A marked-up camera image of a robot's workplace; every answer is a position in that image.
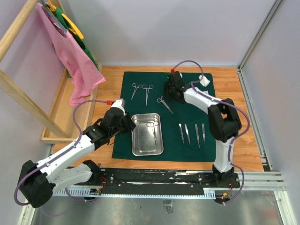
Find steel surgical scissors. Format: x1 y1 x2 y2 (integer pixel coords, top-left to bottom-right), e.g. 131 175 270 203
157 96 174 114

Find white gauze roll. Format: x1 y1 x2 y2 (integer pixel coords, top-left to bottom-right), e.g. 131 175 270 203
199 75 210 87

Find steel forceps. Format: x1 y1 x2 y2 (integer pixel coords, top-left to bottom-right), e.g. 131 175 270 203
142 84 154 105
131 83 143 100

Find steel instrument tray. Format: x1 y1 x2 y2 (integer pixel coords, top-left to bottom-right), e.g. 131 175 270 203
131 113 164 157

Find dark green surgical cloth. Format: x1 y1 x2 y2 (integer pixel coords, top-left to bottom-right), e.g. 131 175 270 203
112 72 216 162

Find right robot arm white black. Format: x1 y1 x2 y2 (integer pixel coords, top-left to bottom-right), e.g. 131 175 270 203
163 70 241 188

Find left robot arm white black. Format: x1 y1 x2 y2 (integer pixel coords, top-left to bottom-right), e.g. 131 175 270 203
14 99 135 208

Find steel needle holder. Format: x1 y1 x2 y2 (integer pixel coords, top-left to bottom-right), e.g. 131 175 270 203
146 122 158 147

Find pink cloth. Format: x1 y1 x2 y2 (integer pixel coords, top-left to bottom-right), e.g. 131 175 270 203
36 3 105 106

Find green garment on hanger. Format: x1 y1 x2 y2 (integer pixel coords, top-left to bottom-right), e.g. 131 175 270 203
55 7 99 70

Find yellow hanger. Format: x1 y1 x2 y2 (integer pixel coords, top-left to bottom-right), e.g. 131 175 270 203
45 0 84 40

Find grey hanger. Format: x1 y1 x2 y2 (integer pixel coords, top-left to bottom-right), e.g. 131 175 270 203
42 1 67 37

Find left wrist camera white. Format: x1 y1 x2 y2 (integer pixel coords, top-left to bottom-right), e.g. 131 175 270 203
111 98 126 115

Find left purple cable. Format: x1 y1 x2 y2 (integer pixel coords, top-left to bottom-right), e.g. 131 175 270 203
13 99 113 206

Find purple cable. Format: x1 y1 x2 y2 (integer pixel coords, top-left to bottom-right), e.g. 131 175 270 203
13 99 113 206
170 60 251 204

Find wooden rack frame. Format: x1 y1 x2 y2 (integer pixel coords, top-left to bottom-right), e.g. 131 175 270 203
0 0 103 144

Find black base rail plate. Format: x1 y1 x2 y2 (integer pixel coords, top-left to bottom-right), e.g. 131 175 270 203
73 167 241 195

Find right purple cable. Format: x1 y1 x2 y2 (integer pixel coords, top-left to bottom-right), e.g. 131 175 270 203
170 60 251 204

